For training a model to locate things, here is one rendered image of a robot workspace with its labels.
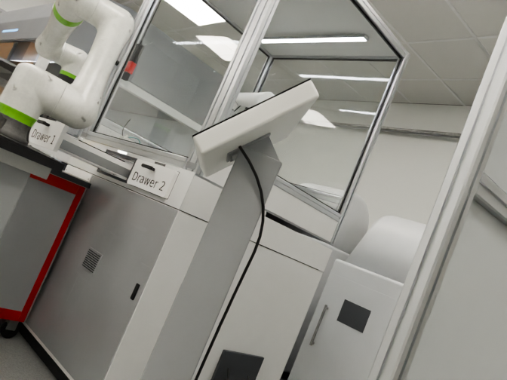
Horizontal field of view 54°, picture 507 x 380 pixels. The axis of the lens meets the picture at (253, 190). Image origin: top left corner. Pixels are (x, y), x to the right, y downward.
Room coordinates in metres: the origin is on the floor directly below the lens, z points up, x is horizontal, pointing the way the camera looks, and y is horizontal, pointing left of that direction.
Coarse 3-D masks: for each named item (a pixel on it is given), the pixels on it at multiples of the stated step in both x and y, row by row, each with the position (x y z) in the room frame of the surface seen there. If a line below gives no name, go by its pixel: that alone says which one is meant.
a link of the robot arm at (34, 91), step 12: (24, 72) 1.58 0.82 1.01; (36, 72) 1.59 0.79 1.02; (48, 72) 1.63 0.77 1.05; (12, 84) 1.58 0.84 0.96; (24, 84) 1.58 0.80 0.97; (36, 84) 1.59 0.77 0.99; (48, 84) 1.61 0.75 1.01; (60, 84) 1.63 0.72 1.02; (12, 96) 1.58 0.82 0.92; (24, 96) 1.59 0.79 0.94; (36, 96) 1.60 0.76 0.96; (48, 96) 1.61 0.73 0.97; (60, 96) 1.63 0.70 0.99; (0, 108) 1.59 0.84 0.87; (12, 108) 1.58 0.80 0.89; (24, 108) 1.59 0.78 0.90; (36, 108) 1.62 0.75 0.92; (48, 108) 1.64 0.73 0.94; (24, 120) 1.61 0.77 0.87; (36, 120) 1.66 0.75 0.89
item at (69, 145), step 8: (64, 136) 1.89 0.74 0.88; (64, 144) 1.89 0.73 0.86; (72, 144) 1.91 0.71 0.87; (80, 144) 1.94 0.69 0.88; (64, 152) 2.06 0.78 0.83; (72, 152) 1.92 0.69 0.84; (80, 152) 1.94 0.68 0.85; (88, 152) 1.96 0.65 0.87; (96, 152) 1.99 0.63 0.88; (80, 160) 2.21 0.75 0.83; (88, 160) 1.97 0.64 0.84; (96, 160) 1.99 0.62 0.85; (104, 160) 2.01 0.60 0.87; (112, 160) 2.04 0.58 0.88; (104, 168) 2.03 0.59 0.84; (112, 168) 2.05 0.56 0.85; (120, 168) 2.07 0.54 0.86; (128, 168) 2.10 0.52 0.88; (120, 176) 2.14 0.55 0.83
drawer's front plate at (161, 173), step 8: (136, 168) 2.04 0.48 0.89; (144, 168) 2.00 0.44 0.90; (160, 168) 1.92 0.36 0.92; (168, 168) 1.89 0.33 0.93; (136, 176) 2.02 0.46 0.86; (144, 176) 1.98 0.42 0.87; (152, 176) 1.94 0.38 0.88; (160, 176) 1.91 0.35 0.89; (168, 176) 1.87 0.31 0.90; (176, 176) 1.86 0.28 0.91; (136, 184) 2.00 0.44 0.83; (152, 184) 1.92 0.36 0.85; (160, 184) 1.89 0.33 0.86; (168, 184) 1.85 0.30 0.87; (152, 192) 1.91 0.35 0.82; (160, 192) 1.87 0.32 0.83; (168, 192) 1.85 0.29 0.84
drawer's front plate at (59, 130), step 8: (48, 120) 1.98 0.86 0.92; (32, 128) 2.06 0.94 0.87; (40, 128) 2.01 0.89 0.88; (48, 128) 1.95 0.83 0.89; (56, 128) 1.90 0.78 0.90; (64, 128) 1.86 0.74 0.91; (40, 136) 1.98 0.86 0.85; (48, 136) 1.92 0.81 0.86; (56, 136) 1.88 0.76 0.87; (40, 144) 1.96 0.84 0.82; (48, 144) 1.90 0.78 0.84; (56, 144) 1.86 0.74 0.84
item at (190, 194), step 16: (96, 144) 2.39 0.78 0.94; (144, 160) 2.05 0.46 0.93; (112, 176) 2.18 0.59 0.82; (128, 176) 2.09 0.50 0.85; (192, 176) 1.80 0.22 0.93; (144, 192) 1.98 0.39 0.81; (176, 192) 1.84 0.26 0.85; (192, 192) 1.81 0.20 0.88; (208, 192) 1.86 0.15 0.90; (192, 208) 1.83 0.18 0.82; (208, 208) 1.88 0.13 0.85; (272, 224) 2.13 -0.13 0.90; (256, 240) 2.09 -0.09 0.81; (272, 240) 2.15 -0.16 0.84; (288, 240) 2.22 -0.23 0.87; (304, 240) 2.29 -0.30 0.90; (288, 256) 2.29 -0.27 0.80; (304, 256) 2.32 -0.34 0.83; (320, 256) 2.40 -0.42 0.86
